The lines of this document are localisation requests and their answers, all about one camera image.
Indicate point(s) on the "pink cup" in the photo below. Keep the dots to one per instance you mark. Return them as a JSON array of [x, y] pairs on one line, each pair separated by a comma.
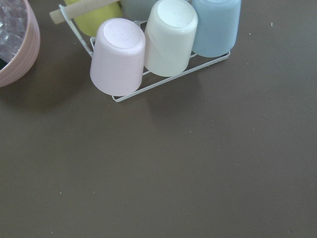
[[118, 57]]

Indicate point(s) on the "white cup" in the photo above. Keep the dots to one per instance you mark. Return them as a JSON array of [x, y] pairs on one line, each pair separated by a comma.
[[170, 33]]

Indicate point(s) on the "pale grey-green cup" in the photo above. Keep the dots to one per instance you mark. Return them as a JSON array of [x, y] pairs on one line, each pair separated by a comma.
[[137, 10]]

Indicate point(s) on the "light blue cup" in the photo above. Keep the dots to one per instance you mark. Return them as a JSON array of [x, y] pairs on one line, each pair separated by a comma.
[[217, 27]]

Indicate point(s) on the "yellow cup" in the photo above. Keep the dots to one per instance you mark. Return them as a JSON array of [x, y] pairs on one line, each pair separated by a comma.
[[90, 14]]

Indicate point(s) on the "pink bowl of ice cubes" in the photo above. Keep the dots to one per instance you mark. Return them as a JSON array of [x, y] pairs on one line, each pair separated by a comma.
[[19, 40]]

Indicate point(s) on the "white wire cup rack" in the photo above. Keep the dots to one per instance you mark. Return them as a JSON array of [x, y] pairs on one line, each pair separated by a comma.
[[58, 16]]

